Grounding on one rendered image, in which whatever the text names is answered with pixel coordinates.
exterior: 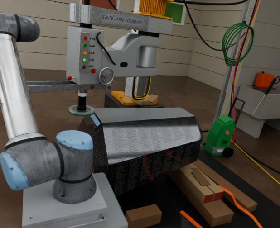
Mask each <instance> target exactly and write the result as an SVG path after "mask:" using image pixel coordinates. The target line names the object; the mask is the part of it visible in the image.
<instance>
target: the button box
mask: <svg viewBox="0 0 280 228"><path fill-rule="evenodd" d="M84 36H87V41H84V40H83V37H84ZM84 43H86V44H87V47H86V48H83V44H84ZM89 48H90V33H86V32H79V34H78V57H77V71H78V72H88V64H89ZM84 50H85V51H86V52H87V54H86V55H83V54H82V52H83V51H84ZM84 57H85V58H86V59H87V60H86V62H83V61H82V59H83V58H84ZM83 64H85V65H86V68H85V69H82V65H83Z"/></svg>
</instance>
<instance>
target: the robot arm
mask: <svg viewBox="0 0 280 228"><path fill-rule="evenodd" d="M39 36H40V26H39V24H38V23H37V22H36V21H35V20H34V19H33V18H31V17H28V16H24V15H18V14H7V13H0V105H1V109H2V113H3V117H4V121H5V126H6V131H7V134H8V139H9V140H8V142H7V144H6V145H5V152H2V153H1V154H0V162H1V167H2V170H3V173H4V176H5V179H6V181H7V183H8V185H9V187H10V188H11V189H12V190H22V189H28V188H30V187H33V186H36V185H39V184H42V183H45V182H48V181H52V180H55V179H56V180H55V183H54V185H53V196H54V198H55V199H56V200H58V201H60V202H62V203H66V204H78V203H81V202H84V201H87V200H89V199H90V198H91V197H92V196H93V195H94V194H95V192H96V189H97V185H96V182H95V179H94V177H93V174H92V159H93V143H92V137H91V136H90V135H89V134H87V133H85V132H81V131H76V130H69V131H62V132H59V133H58V134H57V136H56V141H53V142H48V141H47V138H46V136H44V135H42V134H41V133H40V132H39V128H38V124H37V121H36V117H35V113H34V109H33V105H32V101H31V98H30V94H29V90H28V86H27V82H26V79H25V75H24V70H23V67H22V63H21V59H20V56H19V51H18V48H17V44H16V42H33V41H35V40H37V39H38V37H39Z"/></svg>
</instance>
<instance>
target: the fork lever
mask: <svg viewBox="0 0 280 228"><path fill-rule="evenodd" d="M27 86H28V88H29V90H30V91H29V93H39V92H57V91H76V90H103V89H106V86H105V85H102V84H101V83H100V84H88V85H78V84H76V83H74V82H72V81H27ZM110 88H111V86H110V85H109V86H108V89H110Z"/></svg>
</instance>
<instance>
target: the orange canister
mask: <svg viewBox="0 0 280 228"><path fill-rule="evenodd" d="M273 78H274V75H272V74H269V73H264V71H262V73H258V74H257V77H256V81H255V84H254V85H252V86H253V88H255V89H258V90H267V88H268V87H269V85H270V83H271V82H272V81H273ZM271 90H277V89H276V88H274V87H272V88H271Z"/></svg>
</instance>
